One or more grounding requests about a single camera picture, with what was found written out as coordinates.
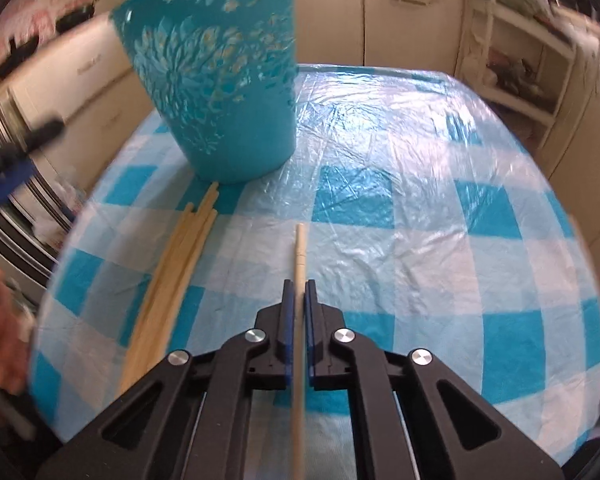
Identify cream side cabinet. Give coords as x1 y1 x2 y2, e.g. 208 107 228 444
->
532 7 600 243

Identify crumpled white plastic bag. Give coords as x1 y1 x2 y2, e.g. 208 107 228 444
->
32 182 87 248

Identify person's left hand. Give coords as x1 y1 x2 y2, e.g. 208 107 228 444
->
0 259 32 397

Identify cream counter drawer cabinet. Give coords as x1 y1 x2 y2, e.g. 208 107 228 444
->
7 12 153 128

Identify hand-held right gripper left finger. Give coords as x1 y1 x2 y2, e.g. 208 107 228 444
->
35 280 296 480

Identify pale wooden chopstick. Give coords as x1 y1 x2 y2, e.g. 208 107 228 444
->
140 182 220 361
119 215 206 393
289 223 309 480
137 208 219 371
122 203 195 386

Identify white shelf unit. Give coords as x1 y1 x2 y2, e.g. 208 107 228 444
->
455 0 581 133

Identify teal perforated plastic basket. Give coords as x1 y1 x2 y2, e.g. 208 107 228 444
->
110 0 299 185

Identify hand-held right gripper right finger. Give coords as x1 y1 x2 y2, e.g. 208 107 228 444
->
305 279 566 480

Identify pink wall poster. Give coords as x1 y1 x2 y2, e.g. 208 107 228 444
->
0 0 90 47

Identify cream wall cabinets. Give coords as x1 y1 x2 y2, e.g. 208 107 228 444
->
294 0 470 68

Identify blue white checkered tablecloth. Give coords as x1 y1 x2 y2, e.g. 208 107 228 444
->
30 63 600 480

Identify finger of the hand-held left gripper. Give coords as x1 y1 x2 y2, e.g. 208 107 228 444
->
0 159 37 207
0 116 66 161

